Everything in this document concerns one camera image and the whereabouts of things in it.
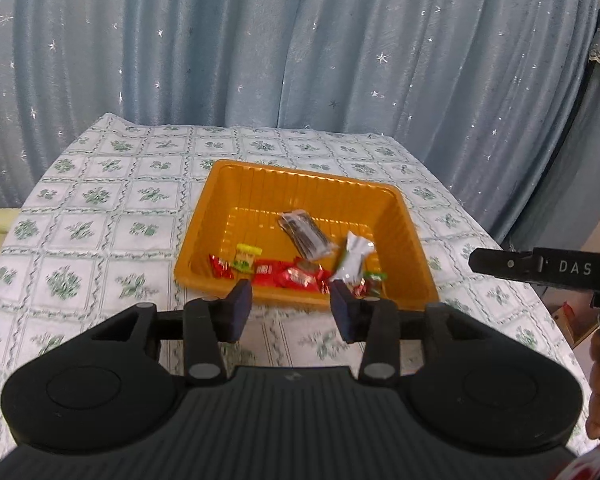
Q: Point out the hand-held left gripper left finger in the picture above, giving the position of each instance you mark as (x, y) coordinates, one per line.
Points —
(240, 310)

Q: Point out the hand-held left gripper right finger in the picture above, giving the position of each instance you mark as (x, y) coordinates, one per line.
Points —
(342, 310)

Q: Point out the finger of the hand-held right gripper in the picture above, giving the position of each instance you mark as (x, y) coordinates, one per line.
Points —
(505, 262)

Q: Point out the green red snack packet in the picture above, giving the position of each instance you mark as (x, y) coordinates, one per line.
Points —
(372, 280)

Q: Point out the red candy packet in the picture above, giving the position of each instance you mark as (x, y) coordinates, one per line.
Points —
(266, 272)

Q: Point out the red packet with round picture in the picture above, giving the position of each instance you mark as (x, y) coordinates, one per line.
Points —
(221, 267)

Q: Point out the shiny crinkled red packet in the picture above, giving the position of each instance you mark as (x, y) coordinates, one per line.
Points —
(302, 276)

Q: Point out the yellow snack packet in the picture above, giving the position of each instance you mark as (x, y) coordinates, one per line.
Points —
(246, 257)

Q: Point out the white translucent snack packet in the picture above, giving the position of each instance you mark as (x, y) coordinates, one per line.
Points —
(351, 257)

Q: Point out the dark brown snack packet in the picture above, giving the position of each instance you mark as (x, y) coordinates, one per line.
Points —
(307, 235)

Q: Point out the orange plastic tray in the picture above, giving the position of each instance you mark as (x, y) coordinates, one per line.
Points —
(280, 195)

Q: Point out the cardboard box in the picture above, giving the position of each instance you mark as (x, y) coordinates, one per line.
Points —
(580, 325)

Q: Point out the floral tablecloth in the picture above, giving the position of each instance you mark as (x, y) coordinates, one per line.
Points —
(105, 240)

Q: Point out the red white patterned cloth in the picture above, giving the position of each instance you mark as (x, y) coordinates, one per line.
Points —
(580, 472)

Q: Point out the blue star curtain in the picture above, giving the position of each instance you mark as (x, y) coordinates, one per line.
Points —
(280, 35)

